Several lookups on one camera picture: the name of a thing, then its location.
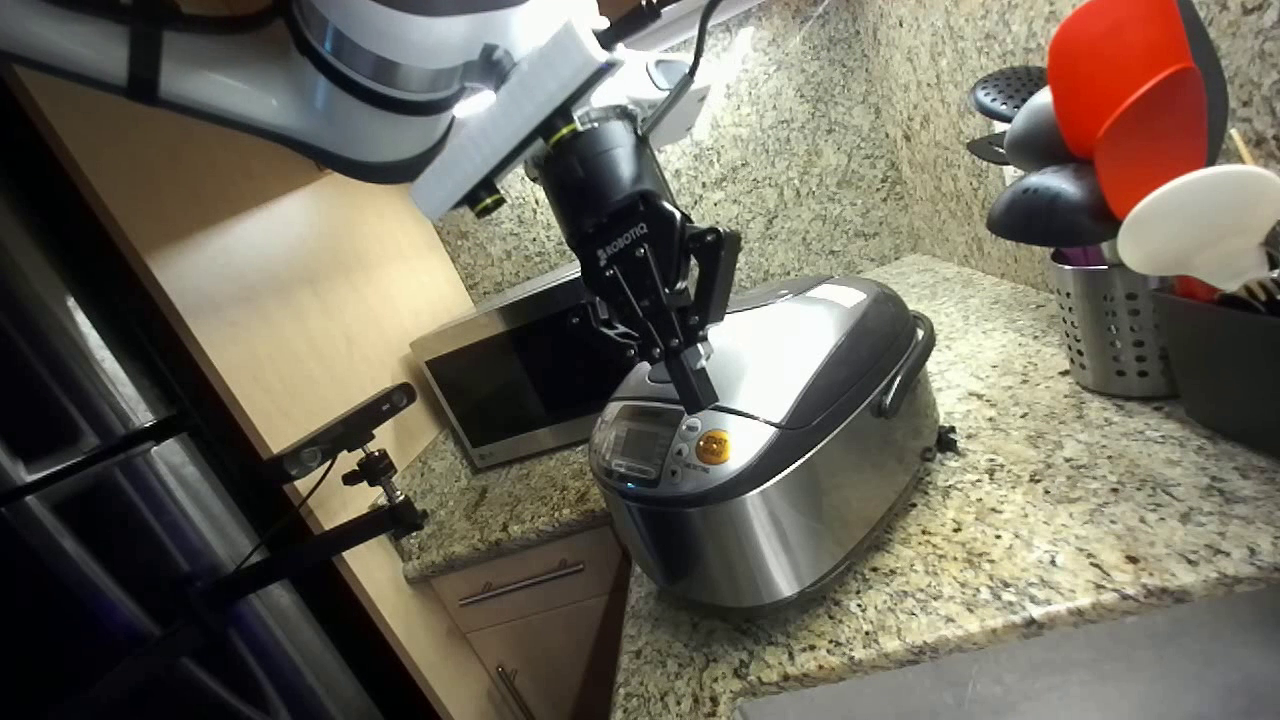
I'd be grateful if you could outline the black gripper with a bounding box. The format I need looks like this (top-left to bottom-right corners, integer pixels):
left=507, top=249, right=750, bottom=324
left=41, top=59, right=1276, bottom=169
left=525, top=102, right=743, bottom=416

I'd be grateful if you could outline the stainless steel rice cooker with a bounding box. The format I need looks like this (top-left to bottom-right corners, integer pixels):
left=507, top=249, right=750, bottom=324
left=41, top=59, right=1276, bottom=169
left=583, top=272, right=943, bottom=617

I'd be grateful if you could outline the stainless steel sink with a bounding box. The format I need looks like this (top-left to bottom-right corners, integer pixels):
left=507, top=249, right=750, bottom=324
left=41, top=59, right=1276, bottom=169
left=408, top=262, right=653, bottom=470

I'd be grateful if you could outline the wooden cabinet drawer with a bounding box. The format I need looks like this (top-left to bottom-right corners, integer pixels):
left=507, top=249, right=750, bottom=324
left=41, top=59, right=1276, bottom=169
left=419, top=518, right=631, bottom=720

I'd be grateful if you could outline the large black ladle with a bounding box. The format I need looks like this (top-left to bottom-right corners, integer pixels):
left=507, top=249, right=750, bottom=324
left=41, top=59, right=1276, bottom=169
left=983, top=160, right=1120, bottom=250

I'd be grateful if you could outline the black slotted spoon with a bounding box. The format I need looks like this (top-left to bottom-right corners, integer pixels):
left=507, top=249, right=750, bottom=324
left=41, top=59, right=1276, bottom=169
left=967, top=59, right=1053, bottom=129

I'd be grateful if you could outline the black plastic spoon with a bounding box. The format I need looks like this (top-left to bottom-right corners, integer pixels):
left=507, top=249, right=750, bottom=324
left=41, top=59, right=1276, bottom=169
left=999, top=83, right=1072, bottom=175

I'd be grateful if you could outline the perforated metal utensil holder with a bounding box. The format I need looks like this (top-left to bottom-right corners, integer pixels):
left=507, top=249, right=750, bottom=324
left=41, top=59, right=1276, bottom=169
left=1053, top=254, right=1182, bottom=404

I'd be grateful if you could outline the red spatula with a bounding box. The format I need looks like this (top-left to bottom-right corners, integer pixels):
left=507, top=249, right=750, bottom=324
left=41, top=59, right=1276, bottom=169
left=1044, top=0, right=1231, bottom=222

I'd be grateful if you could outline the white plastic spoon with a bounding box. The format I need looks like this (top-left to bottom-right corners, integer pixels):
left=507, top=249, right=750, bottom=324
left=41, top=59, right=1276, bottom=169
left=1113, top=160, right=1280, bottom=297

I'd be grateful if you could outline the dark glass cooktop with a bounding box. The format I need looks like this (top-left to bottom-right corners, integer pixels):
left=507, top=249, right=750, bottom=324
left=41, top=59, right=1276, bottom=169
left=736, top=582, right=1280, bottom=720

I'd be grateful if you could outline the dark grey dish bin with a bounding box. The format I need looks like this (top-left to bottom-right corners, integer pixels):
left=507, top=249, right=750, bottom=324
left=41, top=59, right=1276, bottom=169
left=1156, top=282, right=1280, bottom=461

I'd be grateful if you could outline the stainless steel refrigerator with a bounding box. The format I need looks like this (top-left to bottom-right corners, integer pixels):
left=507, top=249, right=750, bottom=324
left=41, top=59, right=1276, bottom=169
left=0, top=76, right=393, bottom=720

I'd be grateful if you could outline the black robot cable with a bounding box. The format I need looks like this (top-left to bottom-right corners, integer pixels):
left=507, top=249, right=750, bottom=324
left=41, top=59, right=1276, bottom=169
left=648, top=0, right=730, bottom=102

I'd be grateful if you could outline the dark bar-shaped stereo camera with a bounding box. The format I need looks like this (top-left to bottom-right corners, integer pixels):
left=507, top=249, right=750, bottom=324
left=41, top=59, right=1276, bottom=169
left=268, top=378, right=419, bottom=483

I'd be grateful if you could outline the black camera tripod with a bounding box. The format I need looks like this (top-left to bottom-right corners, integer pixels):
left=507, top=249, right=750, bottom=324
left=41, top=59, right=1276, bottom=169
left=183, top=445, right=431, bottom=630

